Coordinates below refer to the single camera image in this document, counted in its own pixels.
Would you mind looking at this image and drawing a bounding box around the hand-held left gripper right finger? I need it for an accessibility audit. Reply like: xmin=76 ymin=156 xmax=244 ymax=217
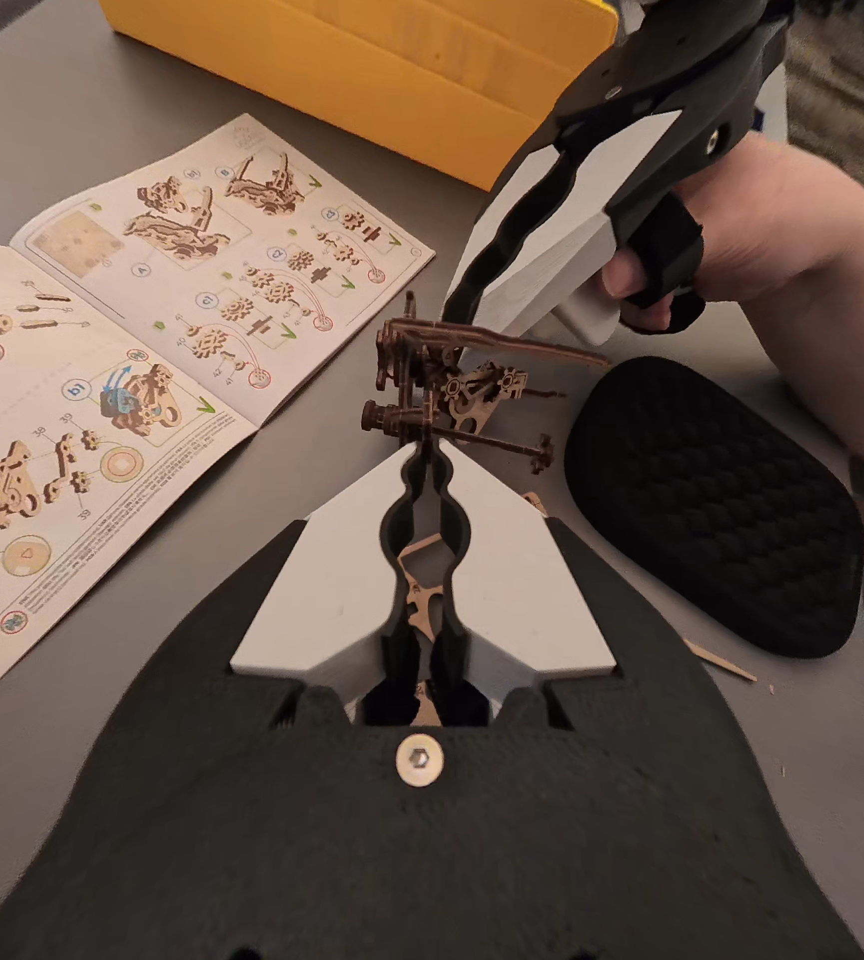
xmin=434 ymin=439 xmax=619 ymax=681

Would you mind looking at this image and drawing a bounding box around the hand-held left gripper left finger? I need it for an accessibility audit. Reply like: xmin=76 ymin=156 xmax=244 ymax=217
xmin=229 ymin=442 xmax=433 ymax=678

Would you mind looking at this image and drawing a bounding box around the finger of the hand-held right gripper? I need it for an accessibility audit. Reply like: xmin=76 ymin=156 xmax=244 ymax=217
xmin=441 ymin=144 xmax=577 ymax=325
xmin=475 ymin=108 xmax=685 ymax=340

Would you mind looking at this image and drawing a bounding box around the wooden legged model piece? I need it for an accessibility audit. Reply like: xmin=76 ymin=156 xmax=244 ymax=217
xmin=396 ymin=491 xmax=550 ymax=729

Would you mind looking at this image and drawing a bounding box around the wooden gear mechanism model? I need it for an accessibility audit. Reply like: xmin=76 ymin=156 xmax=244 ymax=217
xmin=360 ymin=291 xmax=613 ymax=477

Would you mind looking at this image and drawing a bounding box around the person's right forearm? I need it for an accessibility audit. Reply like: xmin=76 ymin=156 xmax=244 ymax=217
xmin=769 ymin=135 xmax=864 ymax=481

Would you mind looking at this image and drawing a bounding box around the model instruction booklet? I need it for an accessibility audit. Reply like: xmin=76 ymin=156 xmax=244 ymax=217
xmin=0 ymin=112 xmax=436 ymax=725

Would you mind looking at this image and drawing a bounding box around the person's right hand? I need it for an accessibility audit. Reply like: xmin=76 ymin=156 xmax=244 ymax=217
xmin=600 ymin=135 xmax=808 ymax=335

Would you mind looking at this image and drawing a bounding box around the yellow plastic bin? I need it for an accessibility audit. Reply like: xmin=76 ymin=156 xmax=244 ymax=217
xmin=98 ymin=0 xmax=622 ymax=190

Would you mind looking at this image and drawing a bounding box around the black textured wrist rest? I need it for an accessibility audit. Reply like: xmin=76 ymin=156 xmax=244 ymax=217
xmin=563 ymin=356 xmax=864 ymax=660

